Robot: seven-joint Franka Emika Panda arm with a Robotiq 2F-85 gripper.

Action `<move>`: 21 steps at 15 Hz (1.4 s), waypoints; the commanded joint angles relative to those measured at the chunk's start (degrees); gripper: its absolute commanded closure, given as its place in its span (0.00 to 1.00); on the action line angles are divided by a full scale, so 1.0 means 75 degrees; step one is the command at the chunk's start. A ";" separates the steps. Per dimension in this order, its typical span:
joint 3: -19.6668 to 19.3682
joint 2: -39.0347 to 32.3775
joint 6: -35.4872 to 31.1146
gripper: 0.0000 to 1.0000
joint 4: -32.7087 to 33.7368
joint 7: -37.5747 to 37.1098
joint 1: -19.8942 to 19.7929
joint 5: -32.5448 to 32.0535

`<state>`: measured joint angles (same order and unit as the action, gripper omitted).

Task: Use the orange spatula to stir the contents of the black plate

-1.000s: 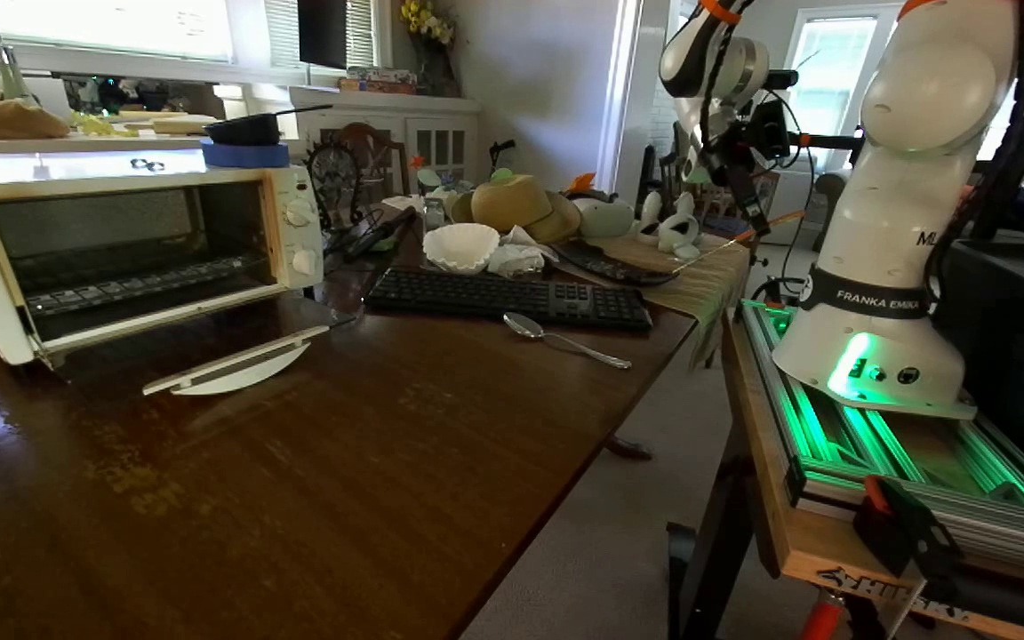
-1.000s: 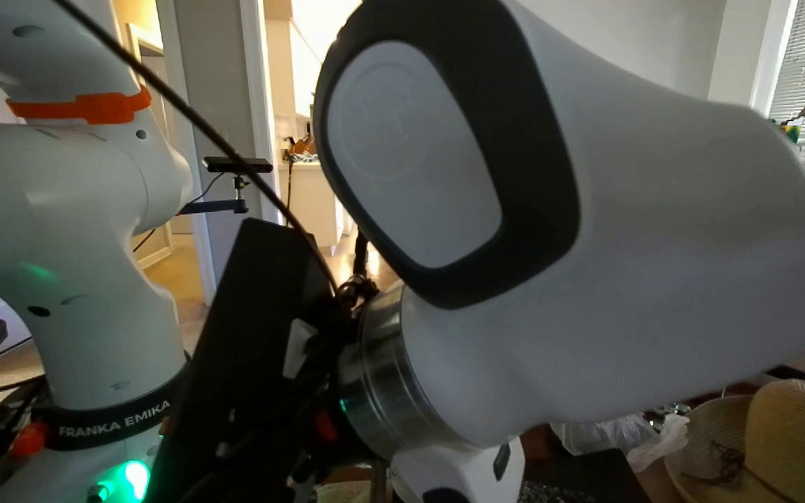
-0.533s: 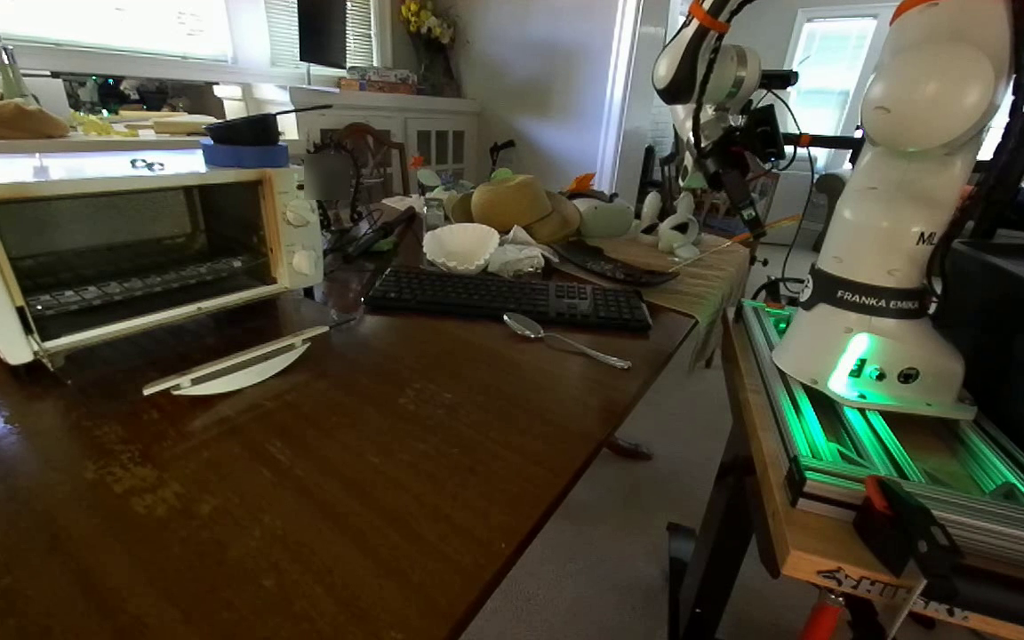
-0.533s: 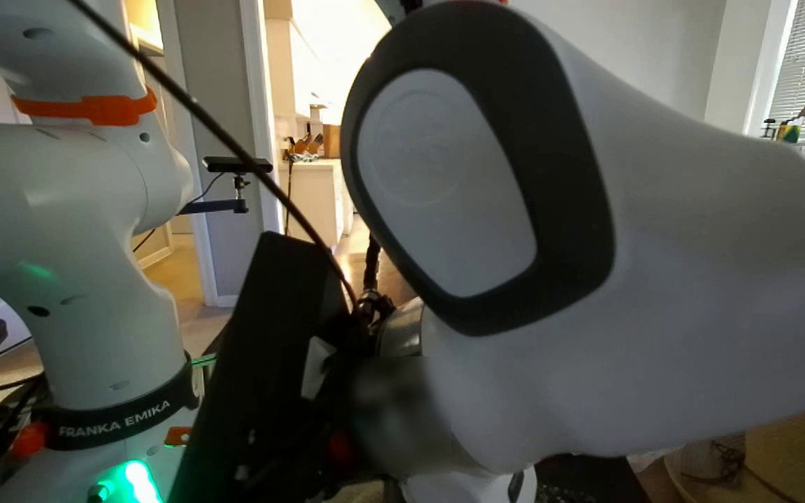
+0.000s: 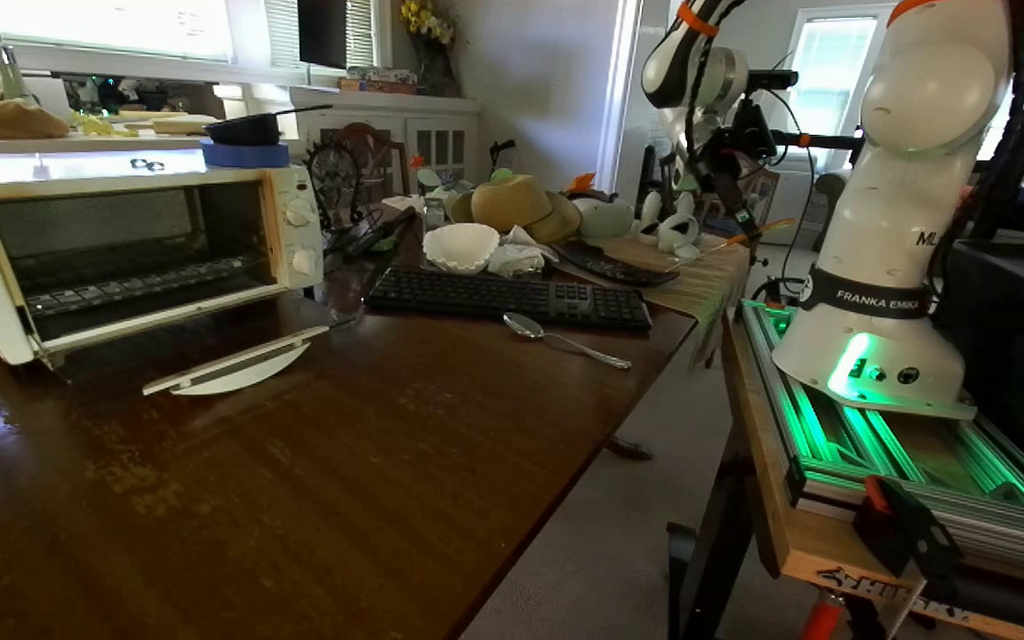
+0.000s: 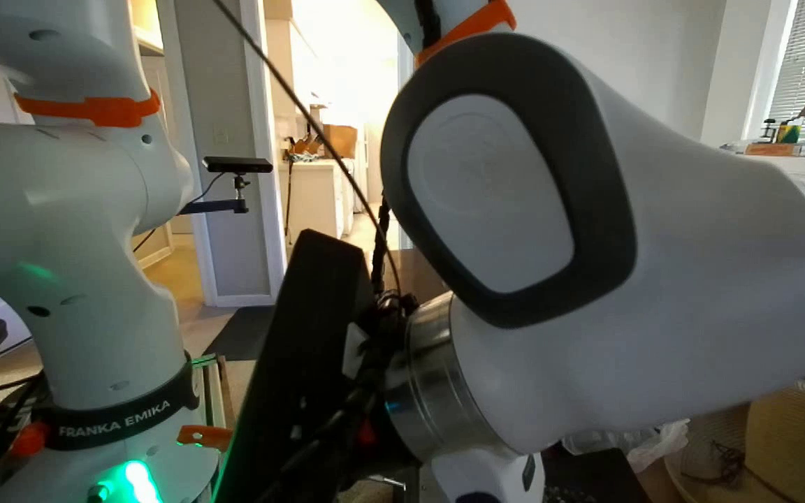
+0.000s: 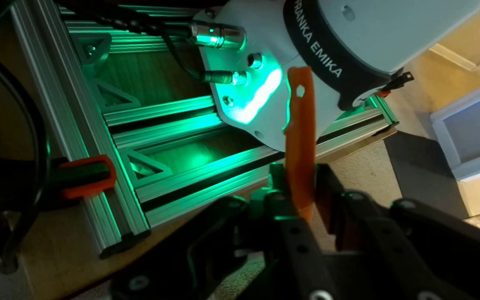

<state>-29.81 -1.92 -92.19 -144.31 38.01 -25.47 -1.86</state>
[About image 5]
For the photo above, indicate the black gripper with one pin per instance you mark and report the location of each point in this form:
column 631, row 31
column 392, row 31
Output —
column 746, row 137

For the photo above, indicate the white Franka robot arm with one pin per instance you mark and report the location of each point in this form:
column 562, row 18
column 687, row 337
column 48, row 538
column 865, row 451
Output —
column 891, row 216

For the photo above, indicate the black plate with contents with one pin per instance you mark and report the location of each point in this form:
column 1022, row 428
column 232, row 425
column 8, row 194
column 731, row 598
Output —
column 611, row 269

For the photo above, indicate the white figurine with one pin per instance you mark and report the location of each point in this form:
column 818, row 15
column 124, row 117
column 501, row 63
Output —
column 677, row 234

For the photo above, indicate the woven beige placemat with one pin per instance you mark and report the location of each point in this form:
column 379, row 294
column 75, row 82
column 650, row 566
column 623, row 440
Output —
column 700, row 279

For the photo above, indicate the pale green bowl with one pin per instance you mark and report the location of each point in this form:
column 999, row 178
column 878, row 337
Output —
column 602, row 217

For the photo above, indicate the crumpled white plastic bag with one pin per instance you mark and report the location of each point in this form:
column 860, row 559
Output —
column 520, row 255

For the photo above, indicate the black computer keyboard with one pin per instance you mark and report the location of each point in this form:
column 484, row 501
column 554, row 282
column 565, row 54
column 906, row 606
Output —
column 514, row 298

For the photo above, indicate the silver metal spoon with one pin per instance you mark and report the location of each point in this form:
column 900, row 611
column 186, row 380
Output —
column 522, row 324

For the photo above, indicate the white glass door cabinet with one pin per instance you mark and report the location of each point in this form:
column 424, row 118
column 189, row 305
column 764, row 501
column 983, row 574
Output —
column 443, row 137

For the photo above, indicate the white bowl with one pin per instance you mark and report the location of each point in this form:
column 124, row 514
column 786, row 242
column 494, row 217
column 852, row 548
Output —
column 461, row 248

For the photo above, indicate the large black box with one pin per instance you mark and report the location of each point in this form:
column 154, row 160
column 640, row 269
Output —
column 1012, row 344

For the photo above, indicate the yellow flower plant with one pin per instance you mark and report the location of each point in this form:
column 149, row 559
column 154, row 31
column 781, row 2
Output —
column 429, row 24

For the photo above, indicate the ornate dark wooden chair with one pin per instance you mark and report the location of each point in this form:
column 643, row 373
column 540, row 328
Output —
column 354, row 178

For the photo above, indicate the orange black bar clamp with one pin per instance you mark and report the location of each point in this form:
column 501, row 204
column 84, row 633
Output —
column 906, row 536

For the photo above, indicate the white toaster oven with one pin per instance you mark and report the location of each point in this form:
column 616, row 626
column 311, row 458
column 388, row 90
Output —
column 298, row 236

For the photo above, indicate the small black pan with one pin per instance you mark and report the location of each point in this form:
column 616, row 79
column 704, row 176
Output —
column 240, row 128

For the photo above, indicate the silver faucet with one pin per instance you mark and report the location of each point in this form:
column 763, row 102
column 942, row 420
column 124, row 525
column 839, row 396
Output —
column 1, row 58

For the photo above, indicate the black camera bar on stand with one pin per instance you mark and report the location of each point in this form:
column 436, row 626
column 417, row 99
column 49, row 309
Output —
column 781, row 79

